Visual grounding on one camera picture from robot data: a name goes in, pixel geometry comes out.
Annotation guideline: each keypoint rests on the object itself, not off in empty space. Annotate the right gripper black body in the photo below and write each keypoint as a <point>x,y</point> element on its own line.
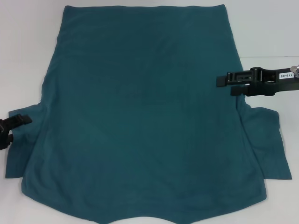
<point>264,86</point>

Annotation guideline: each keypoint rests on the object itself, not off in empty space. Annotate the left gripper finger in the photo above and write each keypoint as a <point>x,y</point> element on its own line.
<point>5,142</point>
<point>18,121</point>

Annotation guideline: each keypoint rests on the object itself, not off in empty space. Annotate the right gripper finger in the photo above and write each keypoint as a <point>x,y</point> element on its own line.
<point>238,91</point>
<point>233,80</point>

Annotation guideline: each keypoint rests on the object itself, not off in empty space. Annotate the blue t-shirt with white print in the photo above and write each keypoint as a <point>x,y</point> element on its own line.
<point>149,116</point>

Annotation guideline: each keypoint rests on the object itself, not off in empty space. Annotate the right gripper silver knob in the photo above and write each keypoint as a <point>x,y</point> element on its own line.
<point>294,70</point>

